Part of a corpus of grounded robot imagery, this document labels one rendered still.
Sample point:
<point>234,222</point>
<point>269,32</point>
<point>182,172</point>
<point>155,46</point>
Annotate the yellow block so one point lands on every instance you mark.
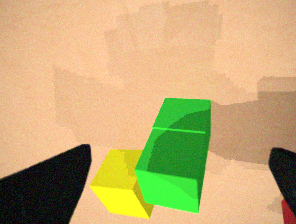
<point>116,184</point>

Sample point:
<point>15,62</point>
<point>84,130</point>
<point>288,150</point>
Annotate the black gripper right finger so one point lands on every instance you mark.
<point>282,164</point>

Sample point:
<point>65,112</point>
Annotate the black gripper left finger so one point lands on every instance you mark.
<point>46,192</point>

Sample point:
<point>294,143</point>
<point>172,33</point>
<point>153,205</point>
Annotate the green block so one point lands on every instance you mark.
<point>170,170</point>
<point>188,115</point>

